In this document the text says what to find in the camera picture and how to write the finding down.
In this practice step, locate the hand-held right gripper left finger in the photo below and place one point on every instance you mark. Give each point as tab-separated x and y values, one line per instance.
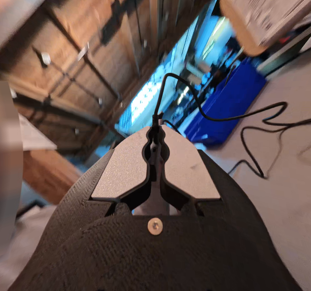
121	167

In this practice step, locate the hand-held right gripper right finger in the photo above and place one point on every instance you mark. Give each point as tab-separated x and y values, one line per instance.
189	169

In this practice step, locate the blue plastic bin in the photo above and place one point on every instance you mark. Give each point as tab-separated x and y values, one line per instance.
226	106

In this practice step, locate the grey desk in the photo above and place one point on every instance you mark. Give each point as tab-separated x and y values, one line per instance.
279	198

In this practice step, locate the wooden document stand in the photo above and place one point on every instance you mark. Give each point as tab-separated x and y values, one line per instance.
262	9
48	172

